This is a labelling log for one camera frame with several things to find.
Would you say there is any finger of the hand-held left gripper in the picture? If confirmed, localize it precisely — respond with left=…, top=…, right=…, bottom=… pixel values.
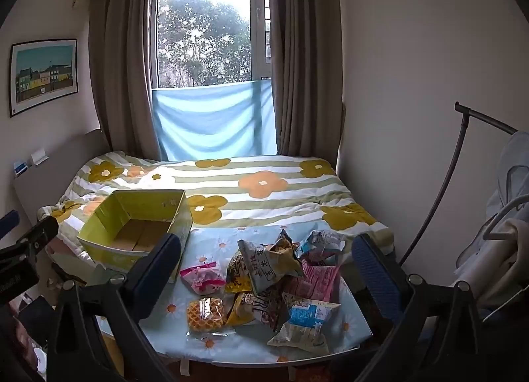
left=17, top=215, right=59, bottom=261
left=0, top=210, right=20, bottom=239

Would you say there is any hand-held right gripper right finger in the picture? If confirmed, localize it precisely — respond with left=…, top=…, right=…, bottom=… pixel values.
left=350, top=233, right=488, bottom=382

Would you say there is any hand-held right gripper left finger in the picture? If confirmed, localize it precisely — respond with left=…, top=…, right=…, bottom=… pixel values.
left=47, top=232, right=184, bottom=382

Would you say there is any pink white snack packet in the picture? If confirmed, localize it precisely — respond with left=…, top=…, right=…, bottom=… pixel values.
left=180, top=260, right=227, bottom=296

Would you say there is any pink striped snack packet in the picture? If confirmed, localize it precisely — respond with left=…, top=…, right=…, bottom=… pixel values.
left=283, top=260, right=343, bottom=304

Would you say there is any white blue snack packet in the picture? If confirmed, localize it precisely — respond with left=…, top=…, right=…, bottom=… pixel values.
left=295, top=230, right=346, bottom=265

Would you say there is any green cardboard box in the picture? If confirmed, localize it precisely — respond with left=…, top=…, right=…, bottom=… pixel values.
left=77, top=189, right=194, bottom=274

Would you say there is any clear waffle packet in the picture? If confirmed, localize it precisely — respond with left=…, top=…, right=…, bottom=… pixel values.
left=186, top=297, right=230, bottom=339

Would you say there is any blue label snack packet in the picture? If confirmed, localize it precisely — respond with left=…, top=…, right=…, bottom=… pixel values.
left=266, top=293, right=342, bottom=355

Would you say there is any grey bed headboard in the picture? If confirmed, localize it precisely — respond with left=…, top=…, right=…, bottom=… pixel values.
left=12, top=129, right=112, bottom=226

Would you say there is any daisy print tablecloth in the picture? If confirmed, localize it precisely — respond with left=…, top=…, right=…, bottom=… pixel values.
left=95, top=223, right=373, bottom=366

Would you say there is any flower print striped blanket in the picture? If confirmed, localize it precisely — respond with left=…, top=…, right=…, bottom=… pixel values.
left=37, top=151, right=395, bottom=267

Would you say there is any cream garment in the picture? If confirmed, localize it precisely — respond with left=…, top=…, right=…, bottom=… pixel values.
left=455, top=217, right=529, bottom=320

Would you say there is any white hanger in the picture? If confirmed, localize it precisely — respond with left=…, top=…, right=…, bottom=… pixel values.
left=481, top=195, right=529, bottom=242

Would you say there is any light blue cloth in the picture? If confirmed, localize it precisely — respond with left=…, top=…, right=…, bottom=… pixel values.
left=151, top=78, right=277, bottom=161

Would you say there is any light grey garment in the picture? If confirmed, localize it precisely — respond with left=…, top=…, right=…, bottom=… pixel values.
left=485, top=132, right=529, bottom=221

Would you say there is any brown curtain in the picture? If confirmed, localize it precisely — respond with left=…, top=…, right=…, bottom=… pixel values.
left=89, top=0, right=164, bottom=159
left=266, top=0, right=345, bottom=156

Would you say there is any black clothes rack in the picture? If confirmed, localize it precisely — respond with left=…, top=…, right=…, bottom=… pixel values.
left=399, top=102, right=529, bottom=267

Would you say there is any window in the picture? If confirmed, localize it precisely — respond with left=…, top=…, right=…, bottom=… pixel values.
left=151, top=0, right=273, bottom=89

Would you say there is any framed wall picture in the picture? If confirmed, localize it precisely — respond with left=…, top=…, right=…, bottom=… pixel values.
left=9, top=38, right=79, bottom=118

